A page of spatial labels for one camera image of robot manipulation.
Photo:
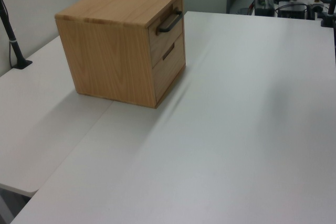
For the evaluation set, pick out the wooden two-drawer cabinet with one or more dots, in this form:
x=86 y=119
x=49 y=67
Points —
x=110 y=51

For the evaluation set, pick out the black electronics box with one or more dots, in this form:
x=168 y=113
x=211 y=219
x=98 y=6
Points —
x=263 y=7

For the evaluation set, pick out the black clamp-mounted pole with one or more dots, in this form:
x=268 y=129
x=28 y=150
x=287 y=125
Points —
x=328 y=16

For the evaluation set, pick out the black camera pole with base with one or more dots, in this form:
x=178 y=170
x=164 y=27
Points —
x=11 y=43

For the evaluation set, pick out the black flat device box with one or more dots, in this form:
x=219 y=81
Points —
x=292 y=11

